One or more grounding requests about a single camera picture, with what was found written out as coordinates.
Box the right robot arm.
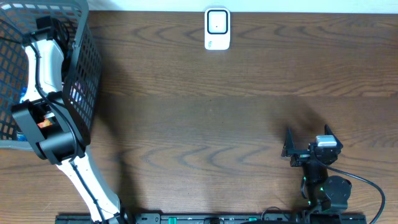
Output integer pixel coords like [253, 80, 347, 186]
[281, 125, 352, 223]

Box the grey plastic mesh basket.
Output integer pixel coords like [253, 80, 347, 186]
[1, 0, 102, 151]

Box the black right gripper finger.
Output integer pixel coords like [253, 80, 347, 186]
[324, 124, 343, 148]
[281, 128, 295, 157]

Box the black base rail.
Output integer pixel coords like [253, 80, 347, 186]
[55, 212, 368, 224]

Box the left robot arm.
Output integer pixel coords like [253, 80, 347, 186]
[11, 16, 130, 223]

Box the blue Oreo cookie pack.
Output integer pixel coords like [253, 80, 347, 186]
[16, 87, 27, 141]

